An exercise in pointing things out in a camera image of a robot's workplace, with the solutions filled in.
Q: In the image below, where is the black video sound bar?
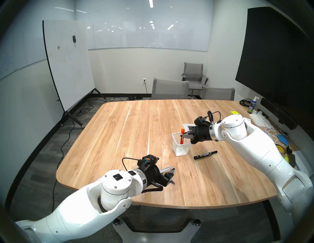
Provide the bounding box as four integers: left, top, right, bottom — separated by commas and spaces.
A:
260, 97, 298, 130

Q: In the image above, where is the wall mounted glass whiteboard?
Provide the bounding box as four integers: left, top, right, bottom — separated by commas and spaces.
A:
87, 0, 212, 52

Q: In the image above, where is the blue flat plastic object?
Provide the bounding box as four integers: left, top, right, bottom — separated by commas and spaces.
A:
277, 135, 291, 146

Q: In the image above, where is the black left gripper cable loop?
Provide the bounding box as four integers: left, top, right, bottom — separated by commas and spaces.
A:
142, 185, 164, 194

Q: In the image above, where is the white charger with cable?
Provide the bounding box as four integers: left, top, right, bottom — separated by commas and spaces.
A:
266, 127, 280, 141

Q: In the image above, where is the large black wall screen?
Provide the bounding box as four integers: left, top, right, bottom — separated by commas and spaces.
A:
235, 7, 314, 123

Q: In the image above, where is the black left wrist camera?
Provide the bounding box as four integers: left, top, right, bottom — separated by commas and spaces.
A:
144, 155, 160, 167

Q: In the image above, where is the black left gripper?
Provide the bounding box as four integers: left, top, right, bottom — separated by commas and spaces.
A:
142, 164, 176, 188

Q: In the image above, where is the grey armrest swivel chair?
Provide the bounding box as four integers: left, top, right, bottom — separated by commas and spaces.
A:
181, 62, 209, 99

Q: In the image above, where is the yellow grey block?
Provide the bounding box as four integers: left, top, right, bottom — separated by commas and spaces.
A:
285, 154, 298, 168

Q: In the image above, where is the white paper box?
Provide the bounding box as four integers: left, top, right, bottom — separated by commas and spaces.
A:
293, 150, 313, 177

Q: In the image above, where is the rolling whiteboard on stand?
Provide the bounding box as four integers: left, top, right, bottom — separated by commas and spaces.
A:
42, 20, 107, 128

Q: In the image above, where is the whiteboard cleaner spray bottle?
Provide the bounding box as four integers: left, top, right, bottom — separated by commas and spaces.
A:
247, 96, 259, 114

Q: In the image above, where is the left camera cable orange plug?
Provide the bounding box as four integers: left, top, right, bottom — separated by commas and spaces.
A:
122, 158, 150, 172

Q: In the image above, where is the black permanent marker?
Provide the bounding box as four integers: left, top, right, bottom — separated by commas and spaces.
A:
194, 150, 218, 160

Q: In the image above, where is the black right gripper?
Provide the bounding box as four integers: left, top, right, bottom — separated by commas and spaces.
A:
180, 125, 211, 145

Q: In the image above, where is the grey mesh-back chair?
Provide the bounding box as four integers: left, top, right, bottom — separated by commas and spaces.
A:
201, 86, 236, 101
151, 78, 190, 100

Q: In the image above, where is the camera cable orange plug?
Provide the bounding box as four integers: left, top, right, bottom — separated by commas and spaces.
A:
122, 158, 150, 172
200, 111, 221, 123

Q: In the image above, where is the right camera cable orange plug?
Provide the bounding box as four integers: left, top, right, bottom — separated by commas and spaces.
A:
200, 111, 221, 123

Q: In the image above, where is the white mesh pen holder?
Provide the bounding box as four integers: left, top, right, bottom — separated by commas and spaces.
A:
172, 132, 192, 157

